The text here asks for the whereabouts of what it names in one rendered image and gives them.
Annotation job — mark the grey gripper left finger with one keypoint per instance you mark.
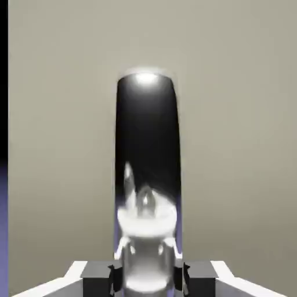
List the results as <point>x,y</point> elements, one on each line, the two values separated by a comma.
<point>95,276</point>

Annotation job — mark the beige cabinet door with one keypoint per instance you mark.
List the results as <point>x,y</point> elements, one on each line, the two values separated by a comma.
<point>232,116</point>

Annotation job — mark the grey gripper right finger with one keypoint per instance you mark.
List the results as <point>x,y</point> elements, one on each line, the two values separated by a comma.
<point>201,276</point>

